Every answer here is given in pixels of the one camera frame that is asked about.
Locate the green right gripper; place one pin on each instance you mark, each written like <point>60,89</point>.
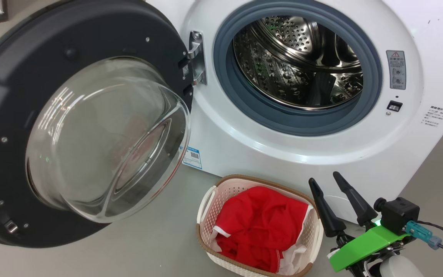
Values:
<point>363,246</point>

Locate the red garment with white stripes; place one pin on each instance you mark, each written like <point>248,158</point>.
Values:
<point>260,223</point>

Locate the black round glass washer door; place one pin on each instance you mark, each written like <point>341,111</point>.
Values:
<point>14,57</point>

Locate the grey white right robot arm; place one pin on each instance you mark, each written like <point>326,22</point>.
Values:
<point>398,269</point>

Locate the cream laundry basket brown rim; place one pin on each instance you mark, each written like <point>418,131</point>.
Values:
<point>221,188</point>

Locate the white front-load washing machine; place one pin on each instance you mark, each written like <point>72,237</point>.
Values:
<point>244,134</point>

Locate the metal door hinge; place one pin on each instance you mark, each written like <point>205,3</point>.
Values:
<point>198,57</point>

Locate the round white filter cover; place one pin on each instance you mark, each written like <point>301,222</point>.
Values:
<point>344,209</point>

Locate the grey warning sticker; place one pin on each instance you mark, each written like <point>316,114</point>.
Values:
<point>395,69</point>

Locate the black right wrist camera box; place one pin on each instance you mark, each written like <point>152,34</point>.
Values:
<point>396,215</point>

